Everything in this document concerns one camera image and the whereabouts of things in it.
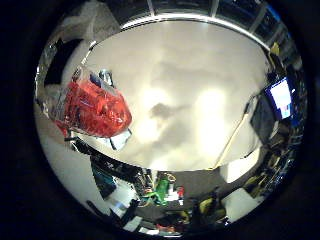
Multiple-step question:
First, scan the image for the teal bundle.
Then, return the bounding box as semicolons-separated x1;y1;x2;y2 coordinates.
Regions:
91;159;118;199

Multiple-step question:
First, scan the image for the white side table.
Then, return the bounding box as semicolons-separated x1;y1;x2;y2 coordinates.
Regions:
221;187;262;223

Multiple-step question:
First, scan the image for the thin pale cable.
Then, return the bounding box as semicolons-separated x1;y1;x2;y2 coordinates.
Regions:
212;94;258;170

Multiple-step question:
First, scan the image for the lit computer monitor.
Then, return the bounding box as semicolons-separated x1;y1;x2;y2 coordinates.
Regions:
264;77;295;121

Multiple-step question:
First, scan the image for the yellow object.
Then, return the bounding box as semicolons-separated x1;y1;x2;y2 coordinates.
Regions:
199;197;215;215

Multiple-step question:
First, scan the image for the white box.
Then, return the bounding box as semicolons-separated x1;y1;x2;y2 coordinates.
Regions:
219;147;262;184

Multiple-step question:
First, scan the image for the green object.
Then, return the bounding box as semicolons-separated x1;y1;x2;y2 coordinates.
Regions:
141;176;172;207

